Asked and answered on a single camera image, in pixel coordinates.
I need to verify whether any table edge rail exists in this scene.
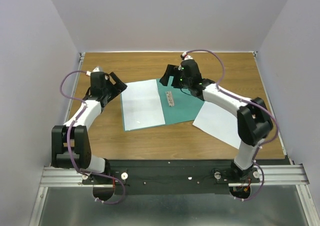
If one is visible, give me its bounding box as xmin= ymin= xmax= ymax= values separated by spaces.
xmin=252 ymin=51 xmax=295 ymax=165
xmin=54 ymin=52 xmax=86 ymax=159

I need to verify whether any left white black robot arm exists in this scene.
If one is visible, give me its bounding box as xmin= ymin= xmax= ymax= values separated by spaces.
xmin=51 ymin=67 xmax=127 ymax=184

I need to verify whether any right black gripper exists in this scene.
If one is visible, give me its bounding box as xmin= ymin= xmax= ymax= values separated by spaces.
xmin=158 ymin=64 xmax=190 ymax=89

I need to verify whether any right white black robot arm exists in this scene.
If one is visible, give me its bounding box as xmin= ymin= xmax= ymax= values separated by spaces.
xmin=159 ymin=59 xmax=273 ymax=182

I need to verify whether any right table edge rail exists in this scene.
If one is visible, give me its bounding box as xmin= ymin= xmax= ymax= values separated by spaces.
xmin=252 ymin=51 xmax=295 ymax=165

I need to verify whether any white paper sheet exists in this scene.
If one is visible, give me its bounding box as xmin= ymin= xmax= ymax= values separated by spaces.
xmin=192 ymin=102 xmax=241 ymax=149
xmin=121 ymin=79 xmax=165 ymax=131

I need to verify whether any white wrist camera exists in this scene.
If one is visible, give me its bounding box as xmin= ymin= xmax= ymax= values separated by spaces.
xmin=180 ymin=52 xmax=194 ymax=61
xmin=86 ymin=66 xmax=103 ymax=76

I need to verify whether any metal folder clip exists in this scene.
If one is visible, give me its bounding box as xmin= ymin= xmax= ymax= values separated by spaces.
xmin=165 ymin=91 xmax=175 ymax=107

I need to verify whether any teal paper folder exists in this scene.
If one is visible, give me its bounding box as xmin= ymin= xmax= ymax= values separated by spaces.
xmin=120 ymin=78 xmax=207 ymax=132

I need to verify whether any left table edge rail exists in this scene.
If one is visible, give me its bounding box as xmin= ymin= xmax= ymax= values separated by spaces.
xmin=54 ymin=52 xmax=86 ymax=159

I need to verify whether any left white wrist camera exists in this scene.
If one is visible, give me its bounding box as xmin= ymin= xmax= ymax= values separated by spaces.
xmin=86 ymin=66 xmax=103 ymax=76

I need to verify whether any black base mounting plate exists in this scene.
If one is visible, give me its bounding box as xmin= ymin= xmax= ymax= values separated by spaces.
xmin=73 ymin=159 xmax=290 ymax=199

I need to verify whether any aluminium extrusion rail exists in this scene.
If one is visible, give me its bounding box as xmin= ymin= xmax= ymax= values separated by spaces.
xmin=39 ymin=165 xmax=310 ymax=188

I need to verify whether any metal sheet front panel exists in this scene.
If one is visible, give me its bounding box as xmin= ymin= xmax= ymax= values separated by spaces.
xmin=30 ymin=186 xmax=320 ymax=226

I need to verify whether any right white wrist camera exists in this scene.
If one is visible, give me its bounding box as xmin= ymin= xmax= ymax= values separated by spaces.
xmin=180 ymin=52 xmax=194 ymax=61

